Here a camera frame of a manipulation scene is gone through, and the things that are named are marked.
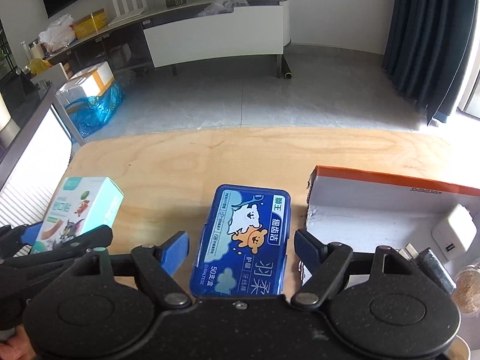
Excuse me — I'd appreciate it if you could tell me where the green bandage box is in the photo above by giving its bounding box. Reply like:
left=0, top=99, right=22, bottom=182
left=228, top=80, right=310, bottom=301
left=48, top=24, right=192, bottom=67
left=32, top=176, right=124, bottom=254

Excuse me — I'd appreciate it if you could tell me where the blue floss pick box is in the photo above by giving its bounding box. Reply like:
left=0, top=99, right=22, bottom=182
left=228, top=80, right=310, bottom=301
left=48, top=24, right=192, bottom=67
left=190, top=184, right=291, bottom=297

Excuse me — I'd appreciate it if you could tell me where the person's left hand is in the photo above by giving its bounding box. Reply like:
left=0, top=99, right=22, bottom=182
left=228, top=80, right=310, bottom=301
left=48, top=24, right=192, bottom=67
left=0, top=325, right=36, bottom=360

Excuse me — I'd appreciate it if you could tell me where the orange grey cardboard tray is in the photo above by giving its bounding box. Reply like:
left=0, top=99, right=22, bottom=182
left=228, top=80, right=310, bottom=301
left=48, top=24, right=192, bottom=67
left=306, top=166, right=479, bottom=283

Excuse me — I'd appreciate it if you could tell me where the white paper cup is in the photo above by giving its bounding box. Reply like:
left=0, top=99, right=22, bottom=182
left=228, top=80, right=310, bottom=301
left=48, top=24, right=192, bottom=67
left=0, top=94, right=20, bottom=149

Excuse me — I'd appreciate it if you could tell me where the black power adapter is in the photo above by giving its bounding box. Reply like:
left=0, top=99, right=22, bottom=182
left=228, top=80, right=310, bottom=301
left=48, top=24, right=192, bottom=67
left=398, top=244, right=456, bottom=296

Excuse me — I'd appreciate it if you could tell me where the round dark side table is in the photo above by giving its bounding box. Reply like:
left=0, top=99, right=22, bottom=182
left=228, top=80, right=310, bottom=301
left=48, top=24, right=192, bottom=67
left=0, top=78, right=87, bottom=229

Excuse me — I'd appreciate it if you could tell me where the blue plastic bag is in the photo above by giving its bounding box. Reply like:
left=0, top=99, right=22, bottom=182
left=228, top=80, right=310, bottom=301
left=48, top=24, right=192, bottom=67
left=56, top=80, right=125, bottom=138

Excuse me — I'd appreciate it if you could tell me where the white USB charger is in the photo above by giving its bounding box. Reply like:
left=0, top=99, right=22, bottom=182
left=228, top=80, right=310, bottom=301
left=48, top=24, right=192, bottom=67
left=431, top=204, right=478, bottom=261

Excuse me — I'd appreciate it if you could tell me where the light blue toothpick holder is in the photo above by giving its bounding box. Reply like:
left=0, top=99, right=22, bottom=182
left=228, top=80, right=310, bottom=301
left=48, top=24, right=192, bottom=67
left=452, top=264, right=480, bottom=317

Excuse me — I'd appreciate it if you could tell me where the white orange cardboard box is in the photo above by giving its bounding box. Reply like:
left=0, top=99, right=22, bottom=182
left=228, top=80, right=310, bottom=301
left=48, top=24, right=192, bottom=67
left=62, top=61, right=115, bottom=99

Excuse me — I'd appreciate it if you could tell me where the black roll on floor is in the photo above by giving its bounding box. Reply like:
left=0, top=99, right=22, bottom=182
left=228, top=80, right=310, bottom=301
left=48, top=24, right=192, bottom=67
left=281, top=56, right=293, bottom=80

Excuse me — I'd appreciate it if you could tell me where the white plastic bag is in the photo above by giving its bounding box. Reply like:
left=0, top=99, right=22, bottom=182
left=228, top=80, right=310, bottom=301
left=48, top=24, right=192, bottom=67
left=38, top=14, right=76, bottom=54

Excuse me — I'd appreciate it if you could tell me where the white TV console cabinet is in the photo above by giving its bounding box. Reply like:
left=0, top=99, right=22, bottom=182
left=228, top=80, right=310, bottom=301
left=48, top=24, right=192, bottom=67
left=48, top=0, right=291, bottom=77

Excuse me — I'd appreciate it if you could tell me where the yellow box on console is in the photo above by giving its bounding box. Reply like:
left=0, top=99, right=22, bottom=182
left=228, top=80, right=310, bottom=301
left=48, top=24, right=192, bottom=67
left=72, top=9, right=107, bottom=39

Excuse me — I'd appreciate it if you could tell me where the white wifi router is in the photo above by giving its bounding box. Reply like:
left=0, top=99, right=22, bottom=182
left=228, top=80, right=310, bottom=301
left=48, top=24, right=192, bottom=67
left=108, top=0, right=148, bottom=27

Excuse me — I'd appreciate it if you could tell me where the dark blue curtain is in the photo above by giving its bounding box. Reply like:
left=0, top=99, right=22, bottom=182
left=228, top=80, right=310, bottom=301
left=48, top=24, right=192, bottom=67
left=382, top=0, right=479, bottom=123

